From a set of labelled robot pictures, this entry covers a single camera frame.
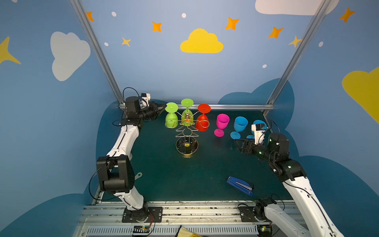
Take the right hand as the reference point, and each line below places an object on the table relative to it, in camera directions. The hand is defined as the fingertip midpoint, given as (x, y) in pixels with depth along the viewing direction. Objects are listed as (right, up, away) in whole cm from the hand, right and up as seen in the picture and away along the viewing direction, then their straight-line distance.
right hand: (241, 138), depth 72 cm
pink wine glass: (-4, +8, +24) cm, 26 cm away
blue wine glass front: (+7, +7, +22) cm, 24 cm away
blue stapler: (+3, -27, +10) cm, 29 cm away
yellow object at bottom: (-29, -44, -3) cm, 53 cm away
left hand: (-39, +18, +9) cm, 44 cm away
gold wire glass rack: (-28, -6, +28) cm, 40 cm away
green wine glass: (-37, +11, +16) cm, 42 cm away
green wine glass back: (-27, +11, +5) cm, 30 cm away
